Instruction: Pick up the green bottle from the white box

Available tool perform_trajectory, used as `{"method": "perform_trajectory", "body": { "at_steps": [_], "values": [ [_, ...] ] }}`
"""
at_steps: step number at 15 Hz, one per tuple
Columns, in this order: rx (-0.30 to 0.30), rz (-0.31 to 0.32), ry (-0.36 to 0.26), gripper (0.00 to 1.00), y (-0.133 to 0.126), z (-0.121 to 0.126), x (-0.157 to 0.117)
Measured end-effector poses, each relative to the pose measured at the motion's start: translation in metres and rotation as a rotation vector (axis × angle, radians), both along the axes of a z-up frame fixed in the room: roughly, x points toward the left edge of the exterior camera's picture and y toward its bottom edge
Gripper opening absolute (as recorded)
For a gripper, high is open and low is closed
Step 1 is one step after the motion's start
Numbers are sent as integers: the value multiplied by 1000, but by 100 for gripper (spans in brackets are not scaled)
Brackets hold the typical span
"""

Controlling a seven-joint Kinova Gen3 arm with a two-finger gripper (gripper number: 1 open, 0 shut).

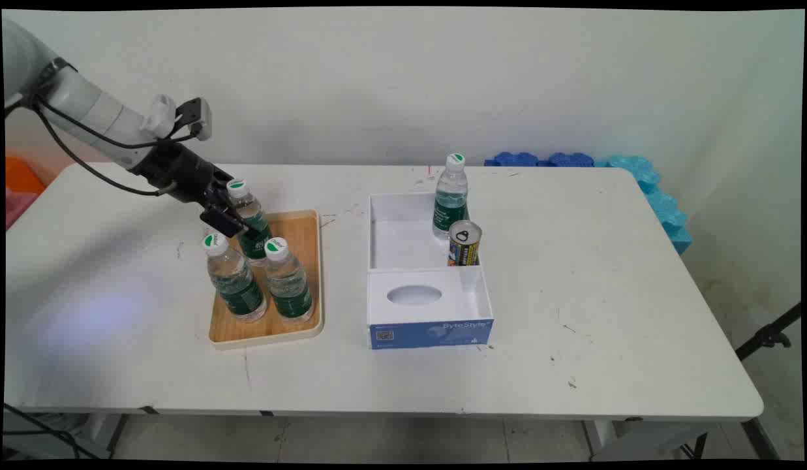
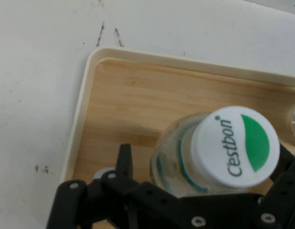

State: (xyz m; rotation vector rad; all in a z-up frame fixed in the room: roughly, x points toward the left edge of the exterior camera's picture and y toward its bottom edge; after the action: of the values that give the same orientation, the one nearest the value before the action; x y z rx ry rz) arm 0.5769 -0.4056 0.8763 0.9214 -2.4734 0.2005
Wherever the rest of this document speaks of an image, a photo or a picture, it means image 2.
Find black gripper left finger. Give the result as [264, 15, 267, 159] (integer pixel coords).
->
[46, 144, 194, 229]

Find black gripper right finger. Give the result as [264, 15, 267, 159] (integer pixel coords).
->
[258, 142, 295, 229]

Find clear water bottle white cap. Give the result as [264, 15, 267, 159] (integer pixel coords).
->
[149, 106, 281, 198]

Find wooden tray cream rim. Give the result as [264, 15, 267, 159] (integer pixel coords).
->
[61, 47, 295, 229]

